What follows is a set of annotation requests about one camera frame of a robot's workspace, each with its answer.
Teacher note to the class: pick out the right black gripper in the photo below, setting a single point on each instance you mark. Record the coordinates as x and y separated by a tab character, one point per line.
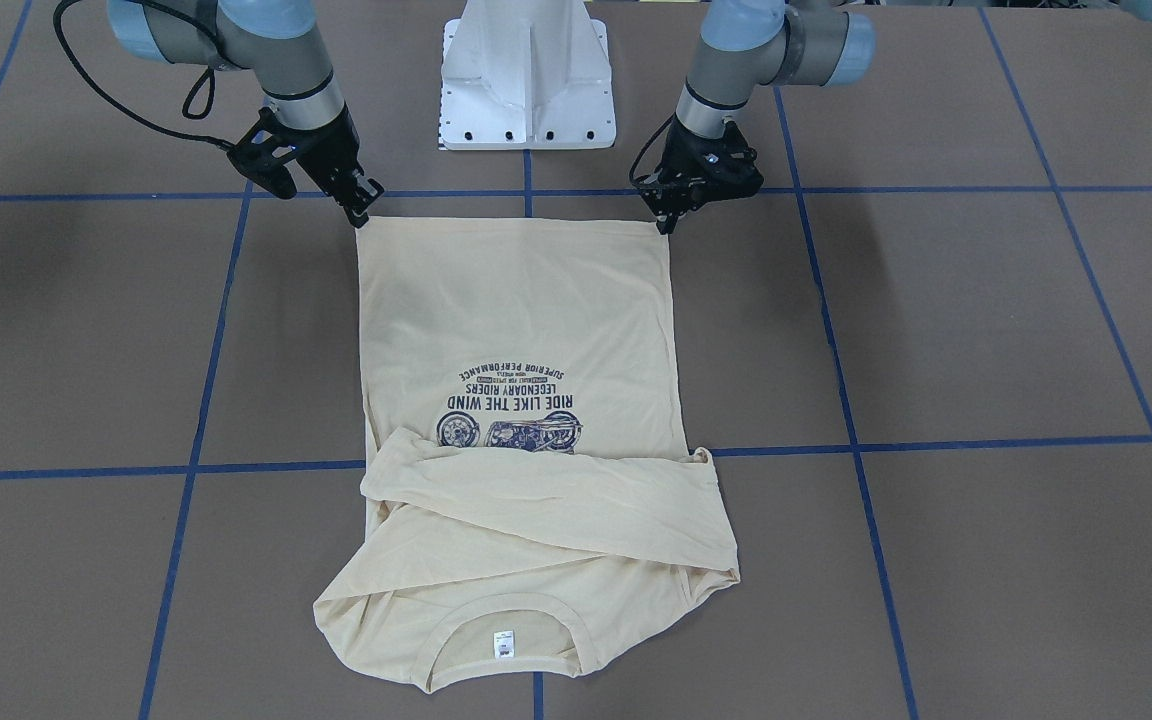
328	150

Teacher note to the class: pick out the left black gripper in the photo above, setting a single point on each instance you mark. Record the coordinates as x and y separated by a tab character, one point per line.
669	203

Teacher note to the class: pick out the yellow long-sleeve shirt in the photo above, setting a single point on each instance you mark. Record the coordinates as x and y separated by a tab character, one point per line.
533	504

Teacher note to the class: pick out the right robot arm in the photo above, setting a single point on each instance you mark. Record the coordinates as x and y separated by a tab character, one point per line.
277	40

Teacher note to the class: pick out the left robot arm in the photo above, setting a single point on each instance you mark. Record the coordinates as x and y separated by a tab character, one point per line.
744	45

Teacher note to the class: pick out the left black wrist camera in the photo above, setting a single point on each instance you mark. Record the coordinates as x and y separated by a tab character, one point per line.
726	165

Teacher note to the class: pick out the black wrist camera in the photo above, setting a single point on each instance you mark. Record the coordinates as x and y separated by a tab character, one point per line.
726	165
260	155

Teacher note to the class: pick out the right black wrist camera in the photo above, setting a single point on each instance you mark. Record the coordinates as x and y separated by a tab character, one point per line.
260	155

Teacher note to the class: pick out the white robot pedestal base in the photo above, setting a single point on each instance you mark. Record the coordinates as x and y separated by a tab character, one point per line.
526	75

